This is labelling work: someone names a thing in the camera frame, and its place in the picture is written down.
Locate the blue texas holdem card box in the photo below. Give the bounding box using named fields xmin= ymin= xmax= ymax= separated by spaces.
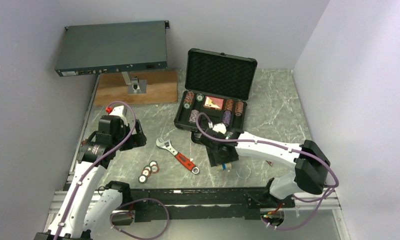
xmin=216 ymin=162 xmax=232 ymax=171

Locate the red playing card deck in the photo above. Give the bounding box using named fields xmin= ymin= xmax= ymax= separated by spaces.
xmin=203 ymin=96 xmax=224 ymax=111

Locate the black poker set case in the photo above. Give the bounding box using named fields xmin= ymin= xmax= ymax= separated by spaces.
xmin=174 ymin=48 xmax=257 ymax=133

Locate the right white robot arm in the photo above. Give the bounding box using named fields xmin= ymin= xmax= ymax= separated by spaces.
xmin=199 ymin=128 xmax=339 ymax=208

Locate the clear round dealer disc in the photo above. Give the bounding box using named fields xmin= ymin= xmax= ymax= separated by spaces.
xmin=236 ymin=165 xmax=252 ymax=180

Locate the purple chip stack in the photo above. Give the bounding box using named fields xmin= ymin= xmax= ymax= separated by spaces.
xmin=222 ymin=110 xmax=232 ymax=127

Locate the orange black chip stack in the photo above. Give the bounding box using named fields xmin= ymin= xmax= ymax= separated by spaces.
xmin=224 ymin=99 xmax=234 ymax=112

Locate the brown chip stack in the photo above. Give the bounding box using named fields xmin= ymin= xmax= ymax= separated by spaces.
xmin=234 ymin=101 xmax=244 ymax=117

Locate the green poker chip top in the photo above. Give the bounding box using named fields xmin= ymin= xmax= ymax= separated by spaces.
xmin=149 ymin=160 xmax=158 ymax=167

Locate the red poker chip left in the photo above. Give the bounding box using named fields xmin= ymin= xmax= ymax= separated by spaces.
xmin=142 ymin=168 xmax=151 ymax=177

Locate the green poker chip bottom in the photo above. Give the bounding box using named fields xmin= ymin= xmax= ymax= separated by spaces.
xmin=138 ymin=174 xmax=148 ymax=184

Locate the green chip in case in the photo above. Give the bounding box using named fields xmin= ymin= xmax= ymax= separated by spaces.
xmin=196 ymin=93 xmax=204 ymax=102

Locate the wooden board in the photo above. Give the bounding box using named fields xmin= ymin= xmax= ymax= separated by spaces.
xmin=94 ymin=70 xmax=178 ymax=107

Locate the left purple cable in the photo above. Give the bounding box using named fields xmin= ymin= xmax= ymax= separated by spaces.
xmin=52 ymin=100 xmax=170 ymax=240

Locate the purple cable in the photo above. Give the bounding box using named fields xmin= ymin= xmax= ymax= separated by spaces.
xmin=195 ymin=112 xmax=339 ymax=232
xmin=52 ymin=100 xmax=170 ymax=240

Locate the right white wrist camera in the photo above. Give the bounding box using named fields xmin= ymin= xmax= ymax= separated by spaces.
xmin=212 ymin=123 xmax=227 ymax=134

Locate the grey metal stand bracket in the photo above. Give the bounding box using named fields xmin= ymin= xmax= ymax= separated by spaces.
xmin=121 ymin=71 xmax=147 ymax=95

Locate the red handled adjustable wrench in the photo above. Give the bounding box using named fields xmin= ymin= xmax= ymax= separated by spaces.
xmin=156 ymin=137 xmax=200 ymax=175

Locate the grey rack-mount network unit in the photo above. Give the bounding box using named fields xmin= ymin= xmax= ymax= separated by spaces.
xmin=55 ymin=20 xmax=170 ymax=77

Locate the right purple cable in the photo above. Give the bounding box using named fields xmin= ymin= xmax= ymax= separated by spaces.
xmin=195 ymin=112 xmax=339 ymax=232

